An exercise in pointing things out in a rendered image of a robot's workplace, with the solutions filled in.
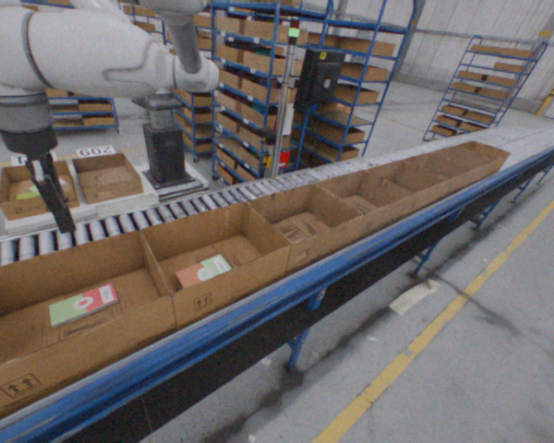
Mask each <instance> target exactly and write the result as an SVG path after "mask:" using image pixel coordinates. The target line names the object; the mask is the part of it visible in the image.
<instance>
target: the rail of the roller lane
mask: <svg viewBox="0 0 554 443"><path fill-rule="evenodd" d="M510 125H514V124H508V125H505V126H510ZM500 127H504V126H497V127H492V128H489V129H484V130H480V131H476V132H472V133H467V134H463V135H459V136H455V137H450V138H443V139H438V140H434V141H429V142H426V143H421V144H417V145H413V146H409V147H404V148H400V149H396V150H388V151H384V152H380V153H376V154H371V155H367V156H363V157H359V158H354V159H351V160H346V161H342V162H335V163H330V164H326V165H321V166H318V167H313V168H308V169H305V170H300V171H296V172H291V173H288V174H280V175H277V176H276V179H274V180H276V181H277V180H278V179H279V178H282V179H284V178H285V177H286V176H289V177H291V176H292V175H293V174H295V175H296V176H297V175H298V174H304V173H305V172H308V173H310V171H314V172H315V171H316V170H317V169H320V170H321V169H322V168H325V169H327V167H332V166H333V165H335V166H337V165H338V164H341V165H342V164H343V163H348V162H352V161H355V162H356V161H357V160H362V159H365V158H368V159H369V158H370V157H372V158H373V157H374V156H376V157H377V156H378V155H379V156H380V155H381V154H383V155H384V154H385V153H387V154H388V153H392V152H395V151H399V150H405V149H411V148H414V147H417V146H419V147H420V146H423V145H426V144H431V143H434V142H435V143H436V142H439V141H443V140H447V139H452V138H458V137H461V136H467V135H471V134H474V133H478V132H483V131H486V130H490V129H494V128H500ZM271 180H272V179H270V178H269V177H267V178H263V179H261V180H260V179H259V180H255V181H250V182H246V183H242V184H238V185H233V186H226V187H222V188H217V189H215V190H210V191H205V192H200V193H197V194H192V195H188V196H183V197H180V198H172V199H167V200H163V201H160V202H161V203H160V204H157V205H153V206H149V207H146V208H142V209H138V210H140V211H141V212H142V213H143V215H144V217H145V219H146V220H148V219H149V218H148V216H147V214H146V209H148V208H154V209H155V211H156V212H157V214H158V216H159V217H161V214H160V212H159V211H158V208H159V206H161V205H165V206H166V207H167V208H168V209H169V211H170V212H171V214H172V213H173V212H172V211H171V209H170V204H171V203H173V202H176V203H177V204H178V205H179V206H180V208H181V209H182V210H184V209H183V207H182V206H181V202H182V200H184V199H186V200H188V201H189V202H190V204H191V205H192V206H193V207H194V208H195V206H194V205H193V204H192V202H191V200H192V198H199V199H200V200H201V202H202V203H203V204H204V205H205V203H204V202H203V201H202V197H203V196H204V195H208V196H209V197H210V198H211V195H212V194H213V193H218V194H219V195H220V196H221V193H222V192H223V191H224V190H226V191H227V192H228V193H229V194H230V191H231V189H233V188H235V189H236V190H237V191H238V190H239V188H240V187H241V186H243V187H245V188H247V187H248V186H249V185H253V186H255V185H256V183H261V184H263V183H264V182H265V181H268V182H269V183H270V182H271ZM238 192H239V191H238ZM230 195H231V194H230ZM221 197H222V196H221ZM211 199H212V198H211ZM212 200H213V199H212ZM213 201H214V200H213ZM214 202H215V201H214ZM215 203H216V202H215ZM134 211H136V210H131V211H128V212H124V213H125V214H128V215H129V217H130V219H131V221H132V222H133V223H135V220H134V218H133V212H134ZM124 213H120V214H116V215H113V216H109V217H114V218H115V219H116V222H117V224H118V227H121V226H122V225H121V222H120V221H119V216H120V215H121V214H124ZM106 218H108V217H105V218H101V219H100V217H99V215H96V216H92V217H88V218H84V219H79V220H75V221H74V222H75V224H76V225H77V224H80V223H81V224H84V225H85V226H86V228H87V232H88V234H91V230H90V222H92V221H99V222H101V223H102V227H103V230H104V231H106V230H107V228H106V225H105V222H104V221H105V219H106ZM57 230H58V227H57V224H55V225H51V226H46V227H42V228H38V229H34V230H31V231H28V232H21V233H13V234H9V235H5V236H0V244H1V243H2V242H4V241H7V240H9V241H13V242H15V243H16V253H17V252H19V240H20V238H22V237H23V236H32V237H33V238H34V239H35V248H36V247H39V234H40V233H43V232H50V233H52V234H53V236H54V243H58V242H57V234H56V232H57Z"/></svg>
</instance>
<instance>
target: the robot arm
mask: <svg viewBox="0 0 554 443"><path fill-rule="evenodd" d="M69 1H70V3H71V4H72V5H73V6H74V7H75V8H76V9H65V10H64V11H63V13H45V12H38V11H33V10H29V9H27V8H23V7H22V5H21V3H20V2H19V0H0V137H1V139H2V140H3V142H4V144H5V146H6V148H7V149H8V150H10V151H12V152H15V153H21V154H24V155H26V159H27V160H26V161H24V162H25V164H26V167H27V169H28V170H29V171H30V172H31V177H30V180H31V181H32V183H33V184H35V186H36V187H37V189H38V191H39V193H40V195H41V196H42V199H43V201H44V203H45V205H46V211H49V212H52V214H53V216H54V220H55V222H56V224H57V227H58V229H59V231H60V233H70V232H75V231H76V230H77V226H76V224H75V222H74V219H73V217H72V214H71V211H70V209H69V206H68V205H67V202H69V198H64V195H65V192H64V191H63V188H62V186H61V184H60V181H59V178H58V175H57V171H56V168H55V165H54V156H53V154H52V153H51V152H50V150H53V149H55V148H56V147H57V146H58V140H57V137H56V134H55V132H54V128H53V126H52V125H53V124H54V117H53V115H52V112H51V110H52V109H51V105H50V103H49V100H48V95H47V93H46V92H45V90H67V91H71V92H74V93H77V94H82V95H88V96H94V97H103V98H116V99H134V101H135V102H139V103H145V104H147V105H149V106H150V107H153V108H155V107H161V106H171V105H182V102H181V101H178V100H176V99H175V98H174V94H173V90H185V91H193V92H209V91H212V90H215V88H217V86H218V76H219V70H218V67H217V66H216V65H215V64H214V63H213V62H212V61H211V60H208V59H207V58H206V57H205V56H204V55H203V54H202V53H201V52H200V51H199V45H198V41H197V34H196V30H195V25H194V21H193V15H197V14H198V13H200V12H202V11H203V10H204V8H205V6H206V5H207V1H208V0H69ZM113 1H116V2H118V3H125V4H130V5H134V6H144V7H147V8H150V9H151V10H152V11H153V12H154V13H155V14H156V15H157V16H159V17H160V18H161V19H162V20H163V21H164V23H165V26H166V28H167V30H168V33H169V35H170V38H171V41H172V43H173V46H174V48H175V52H176V54H177V56H176V55H172V54H170V52H169V49H168V48H167V47H166V46H165V45H163V44H162V43H160V42H157V41H156V40H155V39H154V38H152V37H151V36H150V35H149V34H148V33H147V32H146V31H144V30H142V29H140V28H138V27H136V26H134V25H132V23H131V22H130V20H129V18H128V17H127V16H126V15H125V14H124V13H123V12H122V11H121V10H120V9H119V8H118V7H117V6H115V5H114V4H113V3H112V2H113ZM64 202H65V203H64Z"/></svg>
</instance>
